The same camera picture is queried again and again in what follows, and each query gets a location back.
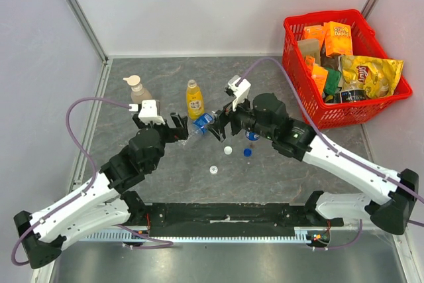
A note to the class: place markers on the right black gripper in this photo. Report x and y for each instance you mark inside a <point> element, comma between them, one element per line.
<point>226,120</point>

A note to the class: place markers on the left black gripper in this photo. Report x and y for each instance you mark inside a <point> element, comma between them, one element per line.
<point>174,134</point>

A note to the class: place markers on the crushed clear water bottle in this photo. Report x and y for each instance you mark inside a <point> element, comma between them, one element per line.
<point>199,129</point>

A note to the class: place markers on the white blue pocari cap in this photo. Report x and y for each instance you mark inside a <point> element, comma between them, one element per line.
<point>228,150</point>

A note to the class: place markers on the yellow juice bottle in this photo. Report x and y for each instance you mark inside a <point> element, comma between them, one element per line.
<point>194,100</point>

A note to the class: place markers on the clear blue label bottle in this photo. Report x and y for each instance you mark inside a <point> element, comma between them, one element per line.
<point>252,136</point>

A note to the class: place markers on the blue bottle cap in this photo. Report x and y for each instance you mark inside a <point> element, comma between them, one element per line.
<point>247,152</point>

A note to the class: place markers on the white juice bottle cap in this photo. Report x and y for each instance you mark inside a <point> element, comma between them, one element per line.
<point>213,169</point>

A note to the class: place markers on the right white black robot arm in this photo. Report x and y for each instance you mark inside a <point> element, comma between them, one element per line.
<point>387,197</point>

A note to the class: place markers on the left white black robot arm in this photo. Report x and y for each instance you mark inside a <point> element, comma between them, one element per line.
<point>105,200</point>

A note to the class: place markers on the beige pump soap bottle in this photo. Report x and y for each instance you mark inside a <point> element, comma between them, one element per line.
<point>138,92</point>

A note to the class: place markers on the orange packet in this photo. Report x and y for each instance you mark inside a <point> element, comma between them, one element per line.
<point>317,73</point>

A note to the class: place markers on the brown cardboard box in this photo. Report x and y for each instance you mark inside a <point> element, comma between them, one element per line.
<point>310,47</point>

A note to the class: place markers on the green package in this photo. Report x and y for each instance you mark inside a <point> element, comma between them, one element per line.
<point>332,81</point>

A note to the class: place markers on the small orange box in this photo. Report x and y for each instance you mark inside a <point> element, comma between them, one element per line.
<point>314,31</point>

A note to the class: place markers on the dark can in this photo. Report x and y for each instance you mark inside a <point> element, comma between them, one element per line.
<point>351,95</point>

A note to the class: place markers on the orange scrub daddy box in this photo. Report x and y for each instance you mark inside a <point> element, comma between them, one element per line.
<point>338,39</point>

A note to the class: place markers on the yellow chips bag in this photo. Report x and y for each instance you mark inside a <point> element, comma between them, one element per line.
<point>378,77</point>

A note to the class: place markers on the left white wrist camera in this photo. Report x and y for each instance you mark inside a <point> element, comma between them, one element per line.
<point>148,112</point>

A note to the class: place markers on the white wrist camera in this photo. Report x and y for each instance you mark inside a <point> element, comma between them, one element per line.
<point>148,112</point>
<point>239,89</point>

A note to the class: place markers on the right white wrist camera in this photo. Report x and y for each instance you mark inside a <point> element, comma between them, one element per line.
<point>239,89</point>

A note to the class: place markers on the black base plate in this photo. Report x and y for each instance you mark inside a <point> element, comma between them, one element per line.
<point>219,220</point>

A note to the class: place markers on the white cable duct rail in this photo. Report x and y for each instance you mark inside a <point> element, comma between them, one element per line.
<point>123,236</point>

